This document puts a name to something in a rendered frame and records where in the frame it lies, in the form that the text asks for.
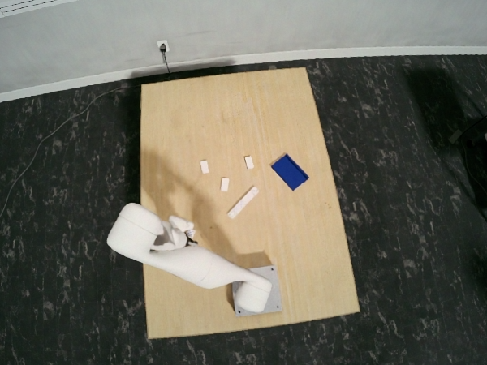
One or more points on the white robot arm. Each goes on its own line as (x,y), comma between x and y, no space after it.
(136,231)

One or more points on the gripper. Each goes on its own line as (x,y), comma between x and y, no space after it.
(189,241)

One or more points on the dark blue rectangular pad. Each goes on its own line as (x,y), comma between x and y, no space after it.
(290,172)

